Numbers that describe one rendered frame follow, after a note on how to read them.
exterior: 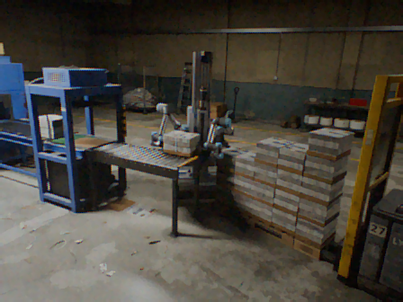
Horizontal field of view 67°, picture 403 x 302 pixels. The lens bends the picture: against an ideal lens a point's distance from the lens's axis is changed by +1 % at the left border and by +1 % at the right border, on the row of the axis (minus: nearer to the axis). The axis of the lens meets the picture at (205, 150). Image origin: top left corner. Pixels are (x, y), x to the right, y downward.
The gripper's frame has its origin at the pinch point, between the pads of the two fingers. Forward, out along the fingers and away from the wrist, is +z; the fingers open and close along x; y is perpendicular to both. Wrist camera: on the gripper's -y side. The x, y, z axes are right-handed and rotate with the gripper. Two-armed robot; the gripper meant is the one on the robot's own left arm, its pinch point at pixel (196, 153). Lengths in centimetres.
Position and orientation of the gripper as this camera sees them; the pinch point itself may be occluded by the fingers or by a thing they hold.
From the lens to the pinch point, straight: 377.0
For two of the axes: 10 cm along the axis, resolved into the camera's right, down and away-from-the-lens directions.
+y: 0.3, -9.5, -2.9
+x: -4.4, 2.5, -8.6
